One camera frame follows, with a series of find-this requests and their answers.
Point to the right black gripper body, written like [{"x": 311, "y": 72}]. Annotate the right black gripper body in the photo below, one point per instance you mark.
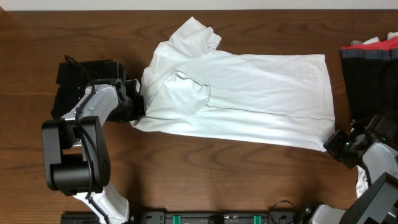
[{"x": 342, "y": 148}]

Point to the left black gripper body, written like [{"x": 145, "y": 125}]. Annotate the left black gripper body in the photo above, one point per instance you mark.
[{"x": 132, "y": 109}]

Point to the white t-shirt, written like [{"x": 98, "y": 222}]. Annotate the white t-shirt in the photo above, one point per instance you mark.
[{"x": 192, "y": 88}]

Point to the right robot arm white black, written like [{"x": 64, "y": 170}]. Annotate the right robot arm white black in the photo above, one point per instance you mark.
[{"x": 375, "y": 151}]

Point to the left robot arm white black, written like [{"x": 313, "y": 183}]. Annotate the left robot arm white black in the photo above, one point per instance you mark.
[{"x": 76, "y": 158}]

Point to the white cloth under pile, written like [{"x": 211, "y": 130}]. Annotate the white cloth under pile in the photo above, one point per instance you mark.
[{"x": 362, "y": 182}]

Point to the folded black shirt with logo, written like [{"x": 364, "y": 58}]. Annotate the folded black shirt with logo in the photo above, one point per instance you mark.
[{"x": 73, "y": 82}]

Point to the black garment with red band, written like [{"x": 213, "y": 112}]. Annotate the black garment with red band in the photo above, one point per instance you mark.
[{"x": 370, "y": 74}]

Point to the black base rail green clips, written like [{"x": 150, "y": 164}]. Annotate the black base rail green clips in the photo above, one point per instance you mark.
[{"x": 283, "y": 212}]

